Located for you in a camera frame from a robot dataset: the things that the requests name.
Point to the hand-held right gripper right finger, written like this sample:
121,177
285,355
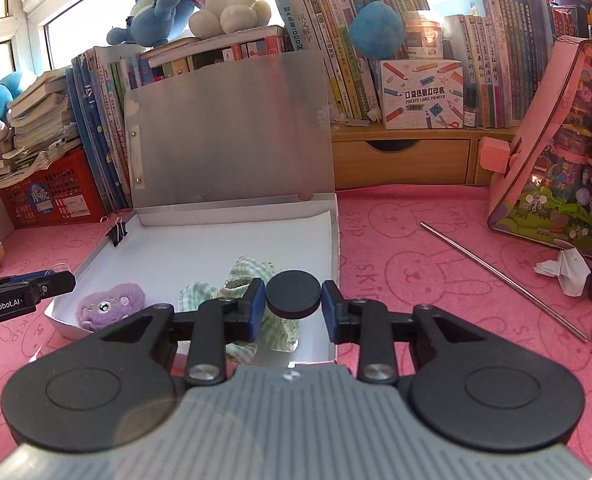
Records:
332,310

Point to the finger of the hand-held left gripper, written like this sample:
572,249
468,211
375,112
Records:
58,282

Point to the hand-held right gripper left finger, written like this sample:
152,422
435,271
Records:
256,305

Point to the black round disc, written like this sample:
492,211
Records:
294,294

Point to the silver cardboard box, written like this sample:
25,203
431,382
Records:
225,240

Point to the green checked cloth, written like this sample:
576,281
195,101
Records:
241,272

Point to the purple plush toy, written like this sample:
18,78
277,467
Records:
110,305

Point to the black binder clip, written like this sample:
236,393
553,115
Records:
116,232

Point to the red plastic crate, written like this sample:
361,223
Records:
50,195

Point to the pink bunny print towel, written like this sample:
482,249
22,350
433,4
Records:
426,270

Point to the pile of worn books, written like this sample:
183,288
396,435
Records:
35,120

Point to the row of blue books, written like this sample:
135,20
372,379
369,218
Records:
100,120

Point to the wooden desktop drawer shelf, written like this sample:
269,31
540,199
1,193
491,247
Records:
406,157

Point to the white label printer box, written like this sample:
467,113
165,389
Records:
421,95

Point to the folded white paper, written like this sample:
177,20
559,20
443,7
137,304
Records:
568,270

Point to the small dark bottle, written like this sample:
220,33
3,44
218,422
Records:
470,110

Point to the row of small books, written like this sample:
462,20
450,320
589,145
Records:
215,52

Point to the pink toy gift box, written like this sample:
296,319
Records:
551,170

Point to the row of colourful books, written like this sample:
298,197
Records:
336,30

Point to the dark blue plush toy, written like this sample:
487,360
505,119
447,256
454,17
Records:
150,17

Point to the blue plush ball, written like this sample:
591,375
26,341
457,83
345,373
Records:
377,30

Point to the white round tin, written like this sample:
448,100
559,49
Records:
424,37

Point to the row of dark books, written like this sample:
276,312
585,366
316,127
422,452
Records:
511,50

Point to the white window frame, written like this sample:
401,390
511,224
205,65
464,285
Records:
30,5

